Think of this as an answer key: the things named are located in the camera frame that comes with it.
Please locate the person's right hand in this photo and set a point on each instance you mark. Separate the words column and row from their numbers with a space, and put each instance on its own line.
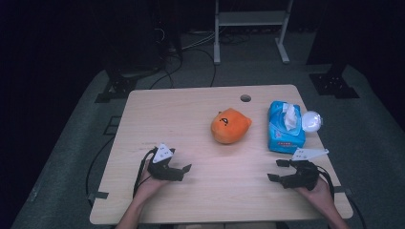
column 321, row 195

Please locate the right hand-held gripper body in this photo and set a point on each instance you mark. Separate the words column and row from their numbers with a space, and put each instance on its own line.
column 304, row 178

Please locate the white wet wipe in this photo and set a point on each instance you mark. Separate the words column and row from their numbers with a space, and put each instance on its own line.
column 289, row 119

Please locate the person's left hand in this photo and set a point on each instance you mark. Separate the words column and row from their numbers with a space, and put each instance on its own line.
column 146, row 186

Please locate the orange plush toy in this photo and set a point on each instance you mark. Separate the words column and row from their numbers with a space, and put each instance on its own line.
column 229, row 129

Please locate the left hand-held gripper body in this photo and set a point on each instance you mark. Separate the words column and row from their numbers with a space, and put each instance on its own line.
column 164, row 171

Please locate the blue wet wipe pack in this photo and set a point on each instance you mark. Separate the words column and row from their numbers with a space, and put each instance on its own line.
column 280, row 140

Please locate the round clear plastic lid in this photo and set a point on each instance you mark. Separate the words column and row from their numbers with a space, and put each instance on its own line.
column 311, row 121

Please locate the black stand base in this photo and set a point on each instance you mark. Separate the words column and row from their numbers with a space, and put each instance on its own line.
column 332, row 84
column 119, row 86

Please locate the white metal stand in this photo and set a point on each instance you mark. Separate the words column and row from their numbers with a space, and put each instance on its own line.
column 251, row 18

